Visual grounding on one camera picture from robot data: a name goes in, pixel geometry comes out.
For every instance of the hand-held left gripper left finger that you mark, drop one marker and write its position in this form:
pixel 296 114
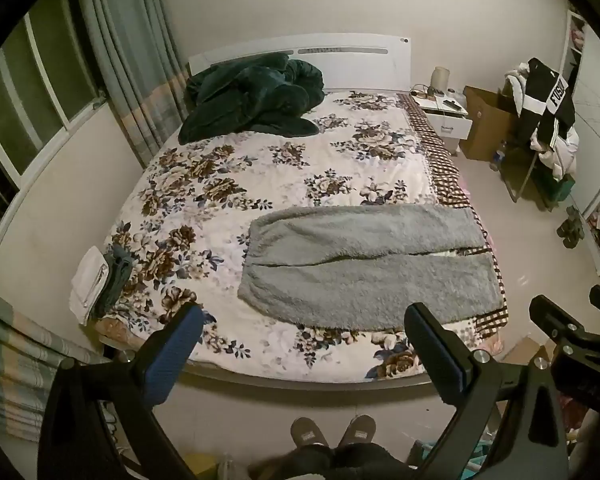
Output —
pixel 172 360

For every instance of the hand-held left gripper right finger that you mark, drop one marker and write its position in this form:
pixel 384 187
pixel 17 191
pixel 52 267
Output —
pixel 432 355

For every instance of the grey fleece pants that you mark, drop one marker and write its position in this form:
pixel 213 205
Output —
pixel 355 280

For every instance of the small cardboard box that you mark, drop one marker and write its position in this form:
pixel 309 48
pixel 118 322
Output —
pixel 522 351

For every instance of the dark teal folded cloth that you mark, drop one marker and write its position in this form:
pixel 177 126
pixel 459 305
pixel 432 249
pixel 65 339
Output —
pixel 116 280

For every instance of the white folded towel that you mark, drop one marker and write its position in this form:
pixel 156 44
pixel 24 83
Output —
pixel 87 282

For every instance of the green storage bin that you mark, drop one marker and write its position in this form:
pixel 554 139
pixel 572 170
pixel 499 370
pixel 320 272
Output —
pixel 564 190

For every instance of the person's legs in dark trousers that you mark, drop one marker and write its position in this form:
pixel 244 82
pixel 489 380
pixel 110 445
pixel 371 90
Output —
pixel 340 465

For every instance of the person's left grey slipper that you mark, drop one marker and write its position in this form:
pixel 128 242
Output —
pixel 309 432

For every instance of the white puffy jacket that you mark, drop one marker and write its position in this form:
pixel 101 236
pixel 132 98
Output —
pixel 562 152

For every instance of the striped curtain panel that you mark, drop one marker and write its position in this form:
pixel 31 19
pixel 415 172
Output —
pixel 15 370

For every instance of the bed with floral cover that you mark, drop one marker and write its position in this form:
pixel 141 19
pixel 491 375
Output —
pixel 230 210

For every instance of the plastic water bottle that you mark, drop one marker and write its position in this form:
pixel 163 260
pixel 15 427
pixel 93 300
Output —
pixel 498 156

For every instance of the brown checked bed sheet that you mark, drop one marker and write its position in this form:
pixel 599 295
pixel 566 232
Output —
pixel 437 160

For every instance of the large cardboard box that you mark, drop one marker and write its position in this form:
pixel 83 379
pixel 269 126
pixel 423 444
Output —
pixel 487 125

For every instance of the black and white jacket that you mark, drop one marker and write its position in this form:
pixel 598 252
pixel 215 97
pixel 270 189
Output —
pixel 547 95

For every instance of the white nightstand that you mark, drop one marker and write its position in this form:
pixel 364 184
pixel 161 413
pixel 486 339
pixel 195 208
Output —
pixel 450 125

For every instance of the black remote control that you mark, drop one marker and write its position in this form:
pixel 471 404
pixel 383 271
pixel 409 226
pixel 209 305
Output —
pixel 451 104

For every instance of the beige bedside lamp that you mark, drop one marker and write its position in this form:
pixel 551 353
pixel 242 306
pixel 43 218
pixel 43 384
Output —
pixel 440 80

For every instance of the dark green duvet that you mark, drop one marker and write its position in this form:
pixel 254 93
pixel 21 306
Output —
pixel 250 100

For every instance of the white bed headboard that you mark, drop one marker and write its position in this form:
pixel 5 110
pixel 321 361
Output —
pixel 360 67

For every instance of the white framed window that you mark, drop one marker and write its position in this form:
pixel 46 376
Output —
pixel 40 85

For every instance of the grey-green striped curtain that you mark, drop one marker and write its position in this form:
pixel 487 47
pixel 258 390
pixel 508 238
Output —
pixel 125 50

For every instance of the metal frame chair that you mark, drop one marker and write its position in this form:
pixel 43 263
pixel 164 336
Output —
pixel 522 175

